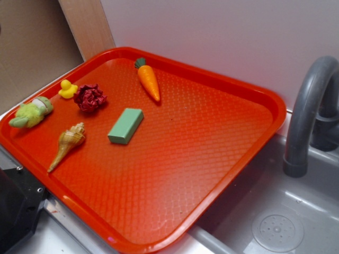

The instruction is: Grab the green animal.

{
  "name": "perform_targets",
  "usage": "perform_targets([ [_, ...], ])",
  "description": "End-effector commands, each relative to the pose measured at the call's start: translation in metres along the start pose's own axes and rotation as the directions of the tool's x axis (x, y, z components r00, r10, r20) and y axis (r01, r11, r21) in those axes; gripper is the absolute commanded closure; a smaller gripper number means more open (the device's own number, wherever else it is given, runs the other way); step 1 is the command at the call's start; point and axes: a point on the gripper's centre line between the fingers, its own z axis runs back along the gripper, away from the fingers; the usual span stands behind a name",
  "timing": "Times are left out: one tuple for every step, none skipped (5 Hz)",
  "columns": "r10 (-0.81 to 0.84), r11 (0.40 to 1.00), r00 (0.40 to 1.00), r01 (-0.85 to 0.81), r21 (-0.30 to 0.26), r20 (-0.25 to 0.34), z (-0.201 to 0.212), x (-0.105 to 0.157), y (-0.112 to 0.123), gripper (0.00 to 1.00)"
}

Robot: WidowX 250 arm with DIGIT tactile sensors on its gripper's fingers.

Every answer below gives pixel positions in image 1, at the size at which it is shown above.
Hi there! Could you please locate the green plush frog toy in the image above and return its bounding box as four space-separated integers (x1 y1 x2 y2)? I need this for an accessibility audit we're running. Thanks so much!
9 96 53 129

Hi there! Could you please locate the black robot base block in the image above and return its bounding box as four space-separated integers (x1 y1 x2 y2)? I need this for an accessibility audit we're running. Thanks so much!
1 168 47 253

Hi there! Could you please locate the red plastic tray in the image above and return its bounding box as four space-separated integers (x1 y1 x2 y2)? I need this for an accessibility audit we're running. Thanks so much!
1 48 286 253

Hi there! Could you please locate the green rectangular block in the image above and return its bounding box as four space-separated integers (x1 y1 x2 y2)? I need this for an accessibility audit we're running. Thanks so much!
108 108 144 144

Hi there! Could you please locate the orange toy carrot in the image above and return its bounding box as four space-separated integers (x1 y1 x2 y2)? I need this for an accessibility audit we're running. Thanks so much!
134 58 160 102

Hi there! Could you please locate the dark red crumpled toy lettuce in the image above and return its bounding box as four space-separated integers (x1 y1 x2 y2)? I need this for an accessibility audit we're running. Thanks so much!
73 84 107 113

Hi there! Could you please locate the tan conch seashell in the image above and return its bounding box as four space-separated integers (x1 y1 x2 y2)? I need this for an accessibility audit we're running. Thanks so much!
47 122 85 173

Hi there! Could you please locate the yellow rubber duck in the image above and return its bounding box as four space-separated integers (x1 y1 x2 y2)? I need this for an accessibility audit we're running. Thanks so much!
58 79 78 99

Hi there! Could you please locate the grey plastic toy sink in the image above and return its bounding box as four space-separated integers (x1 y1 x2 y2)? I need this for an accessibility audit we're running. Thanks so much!
0 111 339 254

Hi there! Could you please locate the wooden board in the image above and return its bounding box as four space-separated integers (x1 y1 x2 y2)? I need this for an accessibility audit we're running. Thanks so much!
59 0 115 61

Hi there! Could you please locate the grey toy faucet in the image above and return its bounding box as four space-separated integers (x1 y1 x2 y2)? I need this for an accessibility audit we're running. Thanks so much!
283 56 338 178

